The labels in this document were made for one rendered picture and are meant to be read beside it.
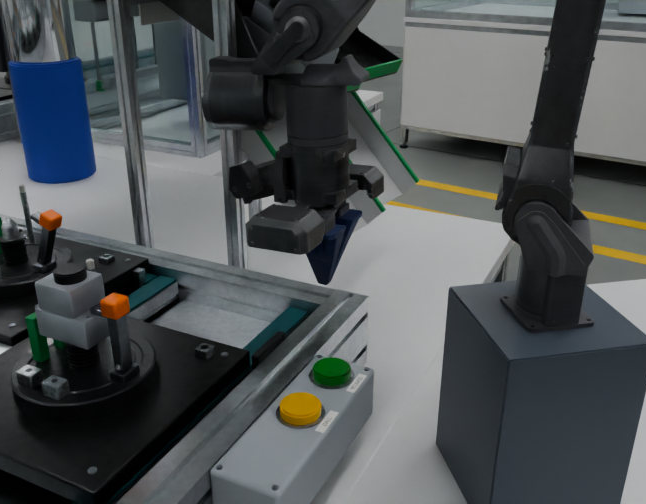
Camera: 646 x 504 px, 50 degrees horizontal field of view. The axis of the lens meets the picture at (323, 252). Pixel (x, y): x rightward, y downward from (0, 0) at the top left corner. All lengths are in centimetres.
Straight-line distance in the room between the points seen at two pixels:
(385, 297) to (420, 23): 391
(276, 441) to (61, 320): 23
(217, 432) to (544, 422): 30
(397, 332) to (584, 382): 42
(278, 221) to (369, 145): 60
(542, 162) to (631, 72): 391
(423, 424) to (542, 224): 34
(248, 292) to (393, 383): 22
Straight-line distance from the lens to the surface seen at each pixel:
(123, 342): 69
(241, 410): 71
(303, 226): 59
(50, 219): 91
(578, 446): 70
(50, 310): 71
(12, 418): 73
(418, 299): 111
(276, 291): 91
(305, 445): 66
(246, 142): 97
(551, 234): 61
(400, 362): 95
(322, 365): 74
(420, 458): 80
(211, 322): 94
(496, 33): 470
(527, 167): 60
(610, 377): 67
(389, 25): 1025
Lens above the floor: 138
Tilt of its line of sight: 24 degrees down
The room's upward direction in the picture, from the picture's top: straight up
